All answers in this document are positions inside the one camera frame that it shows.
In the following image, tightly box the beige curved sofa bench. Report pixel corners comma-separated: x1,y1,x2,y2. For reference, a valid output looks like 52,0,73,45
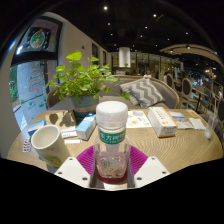
45,75,181,111

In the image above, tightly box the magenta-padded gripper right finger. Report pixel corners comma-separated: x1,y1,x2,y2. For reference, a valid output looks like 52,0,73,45
128,146,170,188

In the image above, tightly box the small blue and white box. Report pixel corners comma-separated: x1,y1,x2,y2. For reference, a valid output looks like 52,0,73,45
75,113,98,141

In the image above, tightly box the flat blue and white packet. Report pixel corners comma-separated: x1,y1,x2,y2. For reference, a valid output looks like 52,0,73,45
27,119,47,136

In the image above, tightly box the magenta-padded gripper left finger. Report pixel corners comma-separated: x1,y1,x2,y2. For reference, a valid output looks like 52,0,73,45
54,145,97,188

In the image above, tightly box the pill blister pack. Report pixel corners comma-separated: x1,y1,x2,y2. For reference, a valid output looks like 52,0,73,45
21,137,33,154

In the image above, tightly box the blue and white pouch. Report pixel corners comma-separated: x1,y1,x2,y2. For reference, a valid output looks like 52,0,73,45
168,110,194,130

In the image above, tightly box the clear plastic water bottle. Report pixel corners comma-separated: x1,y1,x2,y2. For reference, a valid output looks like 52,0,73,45
93,100,131,184

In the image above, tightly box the green potted plant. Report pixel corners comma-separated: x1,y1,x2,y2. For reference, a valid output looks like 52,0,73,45
45,50,131,123

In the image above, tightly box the white paper napkin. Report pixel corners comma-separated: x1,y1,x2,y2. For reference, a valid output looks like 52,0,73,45
188,117,207,131

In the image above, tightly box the group of round-backed chairs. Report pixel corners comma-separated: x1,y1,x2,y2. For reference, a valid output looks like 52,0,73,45
163,71,224,134

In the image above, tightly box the illustrated paper sheet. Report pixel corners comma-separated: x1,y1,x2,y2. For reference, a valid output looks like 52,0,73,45
126,110,153,129

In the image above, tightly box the white and orange carton box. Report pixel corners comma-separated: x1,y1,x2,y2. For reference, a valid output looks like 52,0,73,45
147,106,179,138

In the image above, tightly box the white mug with green handle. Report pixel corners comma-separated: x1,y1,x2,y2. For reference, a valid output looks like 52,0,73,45
30,124,73,169

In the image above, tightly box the clear drinking glass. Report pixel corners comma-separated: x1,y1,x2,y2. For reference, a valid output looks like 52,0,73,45
203,113,218,140

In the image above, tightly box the window with festive decals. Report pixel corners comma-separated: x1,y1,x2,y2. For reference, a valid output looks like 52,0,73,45
9,16,63,131

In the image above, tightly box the group of ceiling spotlights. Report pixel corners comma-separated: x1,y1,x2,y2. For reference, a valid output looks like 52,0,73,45
103,4,191,49

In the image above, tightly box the person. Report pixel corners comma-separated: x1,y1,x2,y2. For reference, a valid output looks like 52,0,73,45
143,68,153,80

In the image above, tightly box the grey zigzag striped cushion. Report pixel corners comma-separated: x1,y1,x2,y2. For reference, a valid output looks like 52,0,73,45
119,77,166,109

